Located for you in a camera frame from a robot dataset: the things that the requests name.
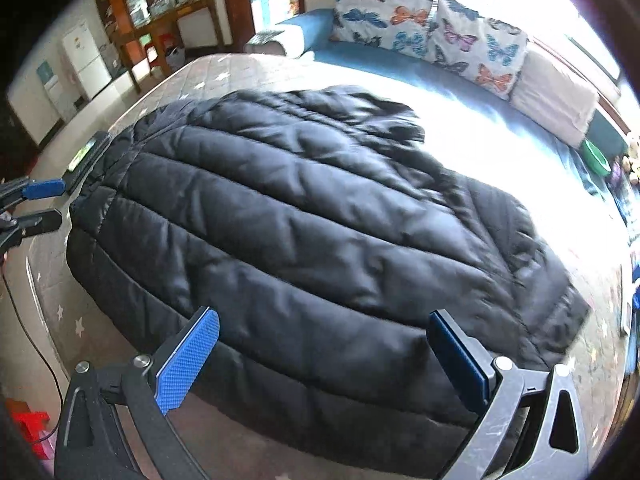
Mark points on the butterfly print pillow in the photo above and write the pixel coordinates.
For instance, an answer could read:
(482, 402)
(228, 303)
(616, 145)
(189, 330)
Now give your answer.
(380, 15)
(480, 45)

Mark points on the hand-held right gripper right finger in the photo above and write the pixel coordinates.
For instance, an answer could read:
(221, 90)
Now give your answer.
(460, 355)

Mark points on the window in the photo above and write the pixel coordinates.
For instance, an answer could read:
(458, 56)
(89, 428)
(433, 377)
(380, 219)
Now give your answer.
(597, 60)

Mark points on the beige pillow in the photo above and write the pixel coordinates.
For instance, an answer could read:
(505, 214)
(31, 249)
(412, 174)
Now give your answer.
(555, 95)

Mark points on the red plastic stool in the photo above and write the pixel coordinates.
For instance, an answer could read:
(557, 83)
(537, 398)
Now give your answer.
(30, 425)

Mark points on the black box with green label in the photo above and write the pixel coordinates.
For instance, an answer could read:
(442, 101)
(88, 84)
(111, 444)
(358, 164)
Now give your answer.
(87, 157)

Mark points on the grey quilted star mattress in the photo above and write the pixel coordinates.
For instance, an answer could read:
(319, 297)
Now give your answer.
(210, 72)

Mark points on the wooden glass-door cabinet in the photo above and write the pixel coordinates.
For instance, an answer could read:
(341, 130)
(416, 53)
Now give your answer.
(130, 5)

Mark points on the green plastic basin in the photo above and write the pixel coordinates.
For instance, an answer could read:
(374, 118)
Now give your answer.
(595, 156)

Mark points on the black puffer jacket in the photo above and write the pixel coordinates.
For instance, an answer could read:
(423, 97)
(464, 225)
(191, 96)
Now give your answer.
(300, 210)

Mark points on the pile of stuffed toys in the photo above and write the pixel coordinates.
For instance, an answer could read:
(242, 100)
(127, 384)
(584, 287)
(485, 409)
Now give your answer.
(632, 160)

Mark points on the blue bed sheet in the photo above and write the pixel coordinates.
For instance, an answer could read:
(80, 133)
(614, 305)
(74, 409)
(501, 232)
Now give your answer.
(380, 67)

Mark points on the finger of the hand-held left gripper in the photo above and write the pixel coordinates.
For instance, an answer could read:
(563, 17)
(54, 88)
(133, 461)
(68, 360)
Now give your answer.
(45, 188)
(37, 222)

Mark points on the white refrigerator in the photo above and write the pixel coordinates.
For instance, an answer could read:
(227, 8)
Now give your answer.
(85, 60)

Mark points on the white water dispenser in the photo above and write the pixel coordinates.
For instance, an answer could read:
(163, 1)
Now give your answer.
(52, 90)

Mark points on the wooden desk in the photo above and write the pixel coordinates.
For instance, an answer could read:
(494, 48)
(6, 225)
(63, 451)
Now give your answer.
(185, 7)

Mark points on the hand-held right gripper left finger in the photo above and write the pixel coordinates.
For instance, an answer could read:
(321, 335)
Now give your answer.
(187, 360)

